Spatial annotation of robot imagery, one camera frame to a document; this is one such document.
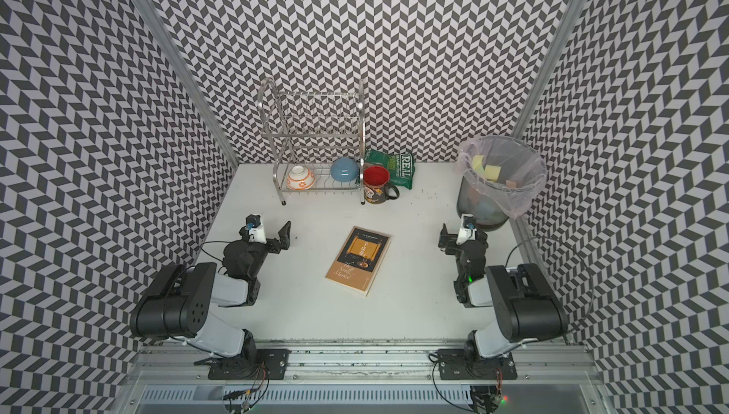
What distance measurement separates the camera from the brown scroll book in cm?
88

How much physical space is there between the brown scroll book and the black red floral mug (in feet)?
0.46

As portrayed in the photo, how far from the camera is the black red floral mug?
1013mm
